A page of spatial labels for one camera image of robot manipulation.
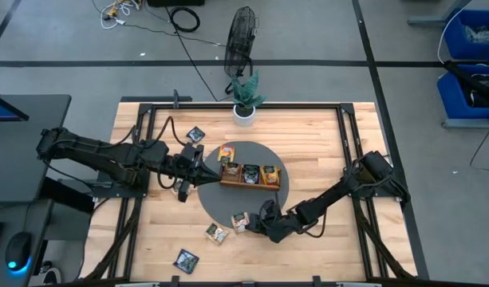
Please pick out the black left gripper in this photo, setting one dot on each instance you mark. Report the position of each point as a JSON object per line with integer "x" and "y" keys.
{"x": 188, "y": 171}

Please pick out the grey round woven placemat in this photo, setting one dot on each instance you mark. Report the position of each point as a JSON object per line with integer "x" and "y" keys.
{"x": 228, "y": 207}

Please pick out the black computer mouse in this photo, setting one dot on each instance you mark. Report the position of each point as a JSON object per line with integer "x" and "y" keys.
{"x": 17, "y": 252}

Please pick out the black desk foot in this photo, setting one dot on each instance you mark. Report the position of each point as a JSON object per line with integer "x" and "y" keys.
{"x": 68, "y": 195}

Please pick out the black floor fan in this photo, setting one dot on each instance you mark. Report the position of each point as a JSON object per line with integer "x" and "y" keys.
{"x": 240, "y": 40}

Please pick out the wooden tea organiser box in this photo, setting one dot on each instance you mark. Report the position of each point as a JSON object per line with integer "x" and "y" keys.
{"x": 248, "y": 186}

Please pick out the black metal bar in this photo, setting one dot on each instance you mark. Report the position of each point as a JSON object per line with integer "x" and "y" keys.
{"x": 467, "y": 81}

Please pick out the monitor with blue screen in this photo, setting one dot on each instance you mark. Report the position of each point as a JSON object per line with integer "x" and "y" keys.
{"x": 2, "y": 111}

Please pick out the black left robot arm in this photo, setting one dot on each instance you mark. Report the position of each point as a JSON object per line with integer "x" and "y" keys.
{"x": 92, "y": 149}

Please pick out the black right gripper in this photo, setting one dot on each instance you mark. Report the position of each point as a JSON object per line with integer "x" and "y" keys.
{"x": 280, "y": 229}

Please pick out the black equipment case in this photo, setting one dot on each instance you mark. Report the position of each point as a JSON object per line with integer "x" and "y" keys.
{"x": 175, "y": 2}

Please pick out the dark blue tea packet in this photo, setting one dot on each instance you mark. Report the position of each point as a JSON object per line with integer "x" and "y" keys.
{"x": 251, "y": 174}
{"x": 195, "y": 134}
{"x": 186, "y": 261}

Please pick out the orange fruit tea packet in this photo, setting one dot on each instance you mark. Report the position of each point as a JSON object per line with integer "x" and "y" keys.
{"x": 270, "y": 175}
{"x": 226, "y": 153}

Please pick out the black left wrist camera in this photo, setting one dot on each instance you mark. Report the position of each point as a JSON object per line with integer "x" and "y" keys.
{"x": 194, "y": 152}

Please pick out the blue storage bin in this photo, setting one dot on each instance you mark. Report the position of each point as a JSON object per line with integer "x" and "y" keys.
{"x": 455, "y": 36}
{"x": 453, "y": 97}

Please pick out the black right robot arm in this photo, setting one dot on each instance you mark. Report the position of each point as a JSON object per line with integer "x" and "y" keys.
{"x": 336, "y": 191}

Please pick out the white tape roll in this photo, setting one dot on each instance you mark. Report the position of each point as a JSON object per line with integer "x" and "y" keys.
{"x": 48, "y": 276}

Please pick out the dark grey desk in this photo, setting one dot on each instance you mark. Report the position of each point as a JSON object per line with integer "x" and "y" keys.
{"x": 24, "y": 159}
{"x": 1, "y": 275}

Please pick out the snake plant in white pot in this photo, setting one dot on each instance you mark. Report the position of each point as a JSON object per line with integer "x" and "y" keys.
{"x": 244, "y": 117}

